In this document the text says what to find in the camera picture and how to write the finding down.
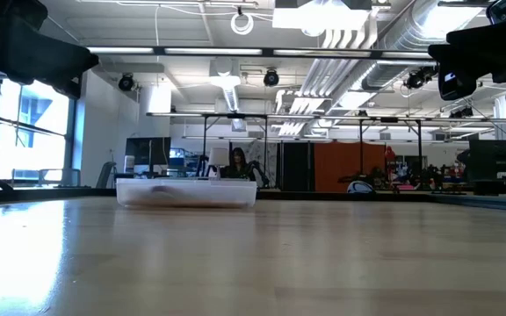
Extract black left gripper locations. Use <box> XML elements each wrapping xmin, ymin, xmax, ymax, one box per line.
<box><xmin>0</xmin><ymin>0</ymin><xmax>99</xmax><ymax>100</ymax></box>

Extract clear plastic supply box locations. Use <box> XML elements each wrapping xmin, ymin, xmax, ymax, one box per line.
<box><xmin>115</xmin><ymin>176</ymin><xmax>258</xmax><ymax>209</ymax></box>

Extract black ceiling spotlight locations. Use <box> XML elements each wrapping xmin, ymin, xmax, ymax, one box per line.
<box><xmin>404</xmin><ymin>69</ymin><xmax>425</xmax><ymax>91</ymax></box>
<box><xmin>263</xmin><ymin>68</ymin><xmax>280</xmax><ymax>88</ymax></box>
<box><xmin>119</xmin><ymin>73</ymin><xmax>136</xmax><ymax>92</ymax></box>

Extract large dark monitor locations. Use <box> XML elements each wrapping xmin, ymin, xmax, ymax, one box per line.
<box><xmin>467</xmin><ymin>139</ymin><xmax>506</xmax><ymax>181</ymax></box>

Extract grey office chair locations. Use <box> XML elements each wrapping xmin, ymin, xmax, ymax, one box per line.
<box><xmin>96</xmin><ymin>161</ymin><xmax>118</xmax><ymax>190</ymax></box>

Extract dark computer monitor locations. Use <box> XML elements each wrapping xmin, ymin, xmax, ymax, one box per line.
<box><xmin>125</xmin><ymin>136</ymin><xmax>171</xmax><ymax>175</ymax></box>

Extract white ceiling light panel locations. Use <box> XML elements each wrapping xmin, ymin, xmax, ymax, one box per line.
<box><xmin>272</xmin><ymin>6</ymin><xmax>371</xmax><ymax>32</ymax></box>

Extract orange partition panel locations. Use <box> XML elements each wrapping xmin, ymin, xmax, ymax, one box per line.
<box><xmin>314</xmin><ymin>140</ymin><xmax>386</xmax><ymax>192</ymax></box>

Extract white lamp shade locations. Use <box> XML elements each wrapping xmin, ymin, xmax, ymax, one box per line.
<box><xmin>208</xmin><ymin>147</ymin><xmax>230</xmax><ymax>167</ymax></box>

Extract black partition panel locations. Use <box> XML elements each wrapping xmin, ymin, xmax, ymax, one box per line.
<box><xmin>281</xmin><ymin>140</ymin><xmax>311</xmax><ymax>192</ymax></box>

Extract person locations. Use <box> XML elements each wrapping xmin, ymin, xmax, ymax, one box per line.
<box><xmin>221</xmin><ymin>147</ymin><xmax>258</xmax><ymax>182</ymax></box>

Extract silver ventilation duct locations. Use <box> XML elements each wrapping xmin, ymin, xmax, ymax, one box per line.
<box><xmin>362</xmin><ymin>0</ymin><xmax>487</xmax><ymax>89</ymax></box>

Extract black background rig frame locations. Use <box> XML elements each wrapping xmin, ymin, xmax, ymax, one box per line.
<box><xmin>202</xmin><ymin>112</ymin><xmax>423</xmax><ymax>185</ymax></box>

